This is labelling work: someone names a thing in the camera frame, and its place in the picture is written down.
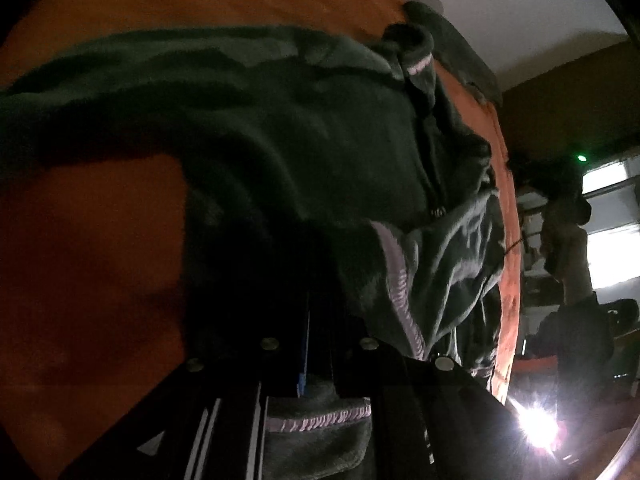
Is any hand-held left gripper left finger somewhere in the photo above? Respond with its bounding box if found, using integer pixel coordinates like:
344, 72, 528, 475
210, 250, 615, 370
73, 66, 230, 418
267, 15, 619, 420
57, 290, 321, 480

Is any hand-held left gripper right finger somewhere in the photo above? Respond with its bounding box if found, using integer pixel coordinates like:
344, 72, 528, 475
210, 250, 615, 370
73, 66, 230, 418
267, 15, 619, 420
327, 305, 566, 480

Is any grey fleece cloth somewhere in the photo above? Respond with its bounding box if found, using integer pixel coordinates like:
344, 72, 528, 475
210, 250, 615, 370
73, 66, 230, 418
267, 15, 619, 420
0, 25, 508, 480

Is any person's right forearm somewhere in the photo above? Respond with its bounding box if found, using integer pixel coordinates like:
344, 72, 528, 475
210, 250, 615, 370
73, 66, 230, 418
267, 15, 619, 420
540, 207, 596, 306

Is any window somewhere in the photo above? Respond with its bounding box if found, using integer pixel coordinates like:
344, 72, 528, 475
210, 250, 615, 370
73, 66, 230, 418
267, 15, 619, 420
582, 157, 640, 288

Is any bright lamp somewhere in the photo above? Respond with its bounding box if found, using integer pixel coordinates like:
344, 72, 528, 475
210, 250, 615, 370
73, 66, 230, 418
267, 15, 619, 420
510, 390, 566, 453

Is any person's dark shirt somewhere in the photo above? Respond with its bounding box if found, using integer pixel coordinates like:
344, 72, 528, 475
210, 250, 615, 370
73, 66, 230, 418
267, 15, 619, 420
530, 292, 618, 411

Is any green fleece garment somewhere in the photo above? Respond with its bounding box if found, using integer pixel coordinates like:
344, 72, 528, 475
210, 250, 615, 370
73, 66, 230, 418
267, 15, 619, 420
402, 0, 503, 107

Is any orange blanket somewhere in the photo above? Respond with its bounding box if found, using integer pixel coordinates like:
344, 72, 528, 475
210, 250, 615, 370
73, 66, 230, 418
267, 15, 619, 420
0, 0, 526, 480

